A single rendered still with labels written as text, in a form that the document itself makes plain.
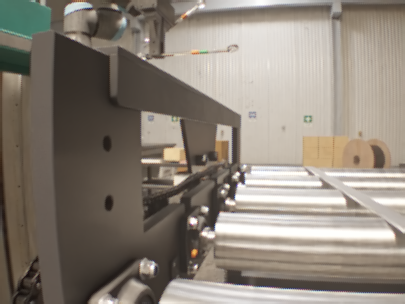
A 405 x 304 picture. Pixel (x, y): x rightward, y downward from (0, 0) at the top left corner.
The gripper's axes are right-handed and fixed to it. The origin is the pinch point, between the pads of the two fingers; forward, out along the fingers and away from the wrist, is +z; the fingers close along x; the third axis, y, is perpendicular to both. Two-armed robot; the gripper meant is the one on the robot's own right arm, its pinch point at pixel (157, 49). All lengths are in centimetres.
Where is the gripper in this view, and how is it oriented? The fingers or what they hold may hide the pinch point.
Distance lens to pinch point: 76.8
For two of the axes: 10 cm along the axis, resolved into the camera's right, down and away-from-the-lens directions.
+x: -2.4, 0.6, -9.7
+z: 0.0, 10.0, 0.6
